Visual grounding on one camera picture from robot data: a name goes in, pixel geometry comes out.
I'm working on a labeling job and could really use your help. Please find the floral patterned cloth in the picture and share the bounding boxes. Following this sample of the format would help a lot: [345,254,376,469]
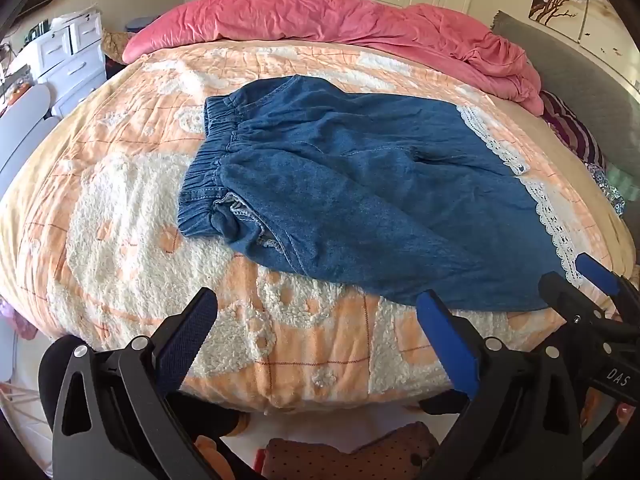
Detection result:
[587,164,627,217]

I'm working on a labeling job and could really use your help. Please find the orange and white fleece blanket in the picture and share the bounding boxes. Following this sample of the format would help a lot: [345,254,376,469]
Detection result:
[0,40,636,416]

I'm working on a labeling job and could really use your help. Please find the beige bed sheet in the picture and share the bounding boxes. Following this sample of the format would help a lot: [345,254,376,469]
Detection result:
[497,102,632,246]

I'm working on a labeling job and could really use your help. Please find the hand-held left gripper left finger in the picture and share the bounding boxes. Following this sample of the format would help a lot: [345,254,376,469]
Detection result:
[49,287,261,480]

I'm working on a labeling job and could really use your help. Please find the pink duvet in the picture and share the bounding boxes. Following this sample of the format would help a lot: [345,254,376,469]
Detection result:
[122,0,546,116]

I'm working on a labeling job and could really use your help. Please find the white oval chair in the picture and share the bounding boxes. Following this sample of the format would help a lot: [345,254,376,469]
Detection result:
[0,84,61,181]

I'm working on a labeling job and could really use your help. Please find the beige cushion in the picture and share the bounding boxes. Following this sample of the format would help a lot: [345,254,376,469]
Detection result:
[102,30,137,65]

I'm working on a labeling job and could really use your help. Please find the blue denim pants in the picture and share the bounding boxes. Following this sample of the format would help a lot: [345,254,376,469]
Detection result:
[177,75,583,311]

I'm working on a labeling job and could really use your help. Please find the white drawer dresser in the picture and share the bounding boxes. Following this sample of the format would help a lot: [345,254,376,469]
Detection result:
[10,7,108,116]

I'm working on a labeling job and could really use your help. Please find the purple striped cloth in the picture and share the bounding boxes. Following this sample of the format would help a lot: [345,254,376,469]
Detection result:
[537,91,606,168]

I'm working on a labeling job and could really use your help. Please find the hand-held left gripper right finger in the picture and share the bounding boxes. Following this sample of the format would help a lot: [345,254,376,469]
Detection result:
[416,290,586,480]

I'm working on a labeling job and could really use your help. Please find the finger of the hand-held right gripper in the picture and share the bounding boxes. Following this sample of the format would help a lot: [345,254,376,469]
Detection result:
[575,254,640,313]
[539,271,640,356]

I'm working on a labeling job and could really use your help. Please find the person's brown dotted trousers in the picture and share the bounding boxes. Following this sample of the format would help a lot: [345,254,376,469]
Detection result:
[265,422,441,480]

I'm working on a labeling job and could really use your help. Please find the grey padded headboard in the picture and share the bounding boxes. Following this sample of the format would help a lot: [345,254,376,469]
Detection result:
[492,10,636,171]

